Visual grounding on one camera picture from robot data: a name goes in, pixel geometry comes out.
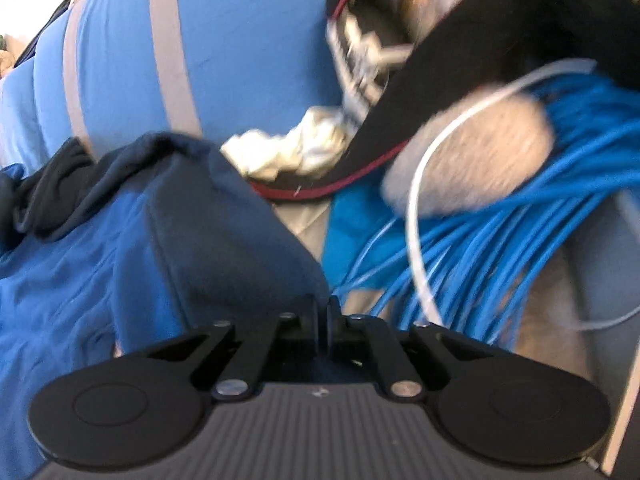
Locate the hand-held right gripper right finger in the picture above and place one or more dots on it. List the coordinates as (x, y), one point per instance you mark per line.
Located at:
(334, 321)

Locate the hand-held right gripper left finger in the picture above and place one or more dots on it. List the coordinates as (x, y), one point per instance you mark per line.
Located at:
(312, 321)

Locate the blue fleece jacket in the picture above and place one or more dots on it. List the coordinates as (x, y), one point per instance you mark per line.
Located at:
(75, 260)

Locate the white crumpled cloth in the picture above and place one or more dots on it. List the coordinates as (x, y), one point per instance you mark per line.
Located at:
(280, 150)

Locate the grey fluffy plush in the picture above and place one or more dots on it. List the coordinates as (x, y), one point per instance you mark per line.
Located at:
(475, 160)

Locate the quilted beige bedspread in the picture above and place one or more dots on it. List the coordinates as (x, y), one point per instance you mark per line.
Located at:
(550, 305)

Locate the blue striped pillow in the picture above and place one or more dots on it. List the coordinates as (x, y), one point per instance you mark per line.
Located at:
(15, 120)
(250, 45)

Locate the black bag red trim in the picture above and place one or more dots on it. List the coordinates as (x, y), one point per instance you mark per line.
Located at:
(450, 60)

